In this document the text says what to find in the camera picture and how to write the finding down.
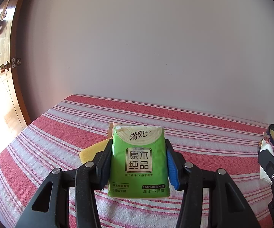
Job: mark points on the white green snack packet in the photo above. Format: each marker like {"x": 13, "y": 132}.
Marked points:
{"x": 265, "y": 155}

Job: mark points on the brass door handle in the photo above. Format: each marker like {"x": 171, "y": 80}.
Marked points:
{"x": 14, "y": 62}

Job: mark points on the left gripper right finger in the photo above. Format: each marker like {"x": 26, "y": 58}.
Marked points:
{"x": 227, "y": 205}

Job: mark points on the green tissue pack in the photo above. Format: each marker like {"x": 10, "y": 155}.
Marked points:
{"x": 139, "y": 168}

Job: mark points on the wooden door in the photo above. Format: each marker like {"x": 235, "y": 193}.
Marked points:
{"x": 13, "y": 113}

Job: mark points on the beige snack packet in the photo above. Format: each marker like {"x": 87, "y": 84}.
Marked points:
{"x": 111, "y": 129}

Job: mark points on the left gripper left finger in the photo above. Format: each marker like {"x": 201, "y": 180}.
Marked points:
{"x": 49, "y": 207}

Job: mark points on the striped red white tablecloth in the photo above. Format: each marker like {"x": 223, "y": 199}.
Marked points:
{"x": 56, "y": 138}

